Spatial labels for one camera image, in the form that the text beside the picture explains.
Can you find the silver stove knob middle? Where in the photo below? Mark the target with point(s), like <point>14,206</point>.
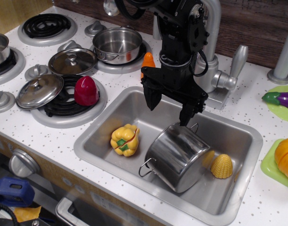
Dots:
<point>69,45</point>

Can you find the silver oven door handle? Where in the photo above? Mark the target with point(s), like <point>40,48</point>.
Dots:
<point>78,213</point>

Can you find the purple toy eggplant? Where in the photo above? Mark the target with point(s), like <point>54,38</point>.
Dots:
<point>276,98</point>

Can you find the steel lid upper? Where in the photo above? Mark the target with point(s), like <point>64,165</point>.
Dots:
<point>72,61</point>

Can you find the orange toy pumpkin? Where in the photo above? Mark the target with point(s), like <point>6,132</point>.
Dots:
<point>281,156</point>

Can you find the blue clamp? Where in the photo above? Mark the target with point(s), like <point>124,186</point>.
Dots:
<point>16,192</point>

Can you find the green plate lower right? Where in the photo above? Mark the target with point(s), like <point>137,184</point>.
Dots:
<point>269,166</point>

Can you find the silver stove knob far left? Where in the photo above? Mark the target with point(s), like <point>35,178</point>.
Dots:
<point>7,101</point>

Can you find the steel lid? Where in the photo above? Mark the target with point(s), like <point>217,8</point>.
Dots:
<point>72,61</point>
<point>39,91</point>

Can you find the silver toy faucet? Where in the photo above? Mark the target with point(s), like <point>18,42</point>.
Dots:
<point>208,76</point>

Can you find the silver stove knob top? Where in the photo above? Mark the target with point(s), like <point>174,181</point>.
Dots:
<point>93,29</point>

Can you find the black back-left burner coil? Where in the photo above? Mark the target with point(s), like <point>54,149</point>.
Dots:
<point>46,25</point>

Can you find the yellow toy corn piece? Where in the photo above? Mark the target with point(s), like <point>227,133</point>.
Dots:
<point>222,166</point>

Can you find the steel lid lower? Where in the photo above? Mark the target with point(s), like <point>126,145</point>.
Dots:
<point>39,91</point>

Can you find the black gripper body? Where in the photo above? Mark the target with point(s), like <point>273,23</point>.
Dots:
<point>175,82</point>

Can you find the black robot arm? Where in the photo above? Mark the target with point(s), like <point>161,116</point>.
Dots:
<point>183,35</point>

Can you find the silver stove knob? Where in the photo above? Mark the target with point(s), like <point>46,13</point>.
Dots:
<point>7,101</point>
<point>36,71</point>
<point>69,45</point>
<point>93,29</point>

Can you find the silver oven dial knob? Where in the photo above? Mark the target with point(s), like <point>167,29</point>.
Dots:
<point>22,165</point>

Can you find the yellow cloth bottom left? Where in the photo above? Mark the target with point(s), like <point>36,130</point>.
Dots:
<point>26,213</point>

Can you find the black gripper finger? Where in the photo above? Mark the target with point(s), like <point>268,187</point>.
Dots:
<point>188,111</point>
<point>152,96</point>

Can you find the green plate upper right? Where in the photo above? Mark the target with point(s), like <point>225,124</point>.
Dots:
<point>278,110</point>

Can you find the steel pot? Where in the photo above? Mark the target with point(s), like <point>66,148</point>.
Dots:
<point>116,46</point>
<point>4,48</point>
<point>178,157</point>

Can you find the silver post right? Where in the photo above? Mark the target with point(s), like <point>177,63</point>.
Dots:
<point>279,75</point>

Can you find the yellow toy bell pepper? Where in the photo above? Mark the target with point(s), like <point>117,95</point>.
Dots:
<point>125,140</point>

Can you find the red toy pepper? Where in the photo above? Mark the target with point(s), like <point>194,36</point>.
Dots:
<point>86,92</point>

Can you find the green plate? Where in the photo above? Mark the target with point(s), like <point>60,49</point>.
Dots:
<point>278,110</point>
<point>269,166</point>

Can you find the black front burner coil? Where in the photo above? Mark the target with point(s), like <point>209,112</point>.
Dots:
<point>64,104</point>

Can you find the steel pot on burner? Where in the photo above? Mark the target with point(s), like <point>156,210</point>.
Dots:
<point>116,46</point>

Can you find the orange toy carrot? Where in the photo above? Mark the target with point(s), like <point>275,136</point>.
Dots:
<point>148,60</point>

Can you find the stainless sink basin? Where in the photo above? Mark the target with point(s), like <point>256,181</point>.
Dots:
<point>212,200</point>

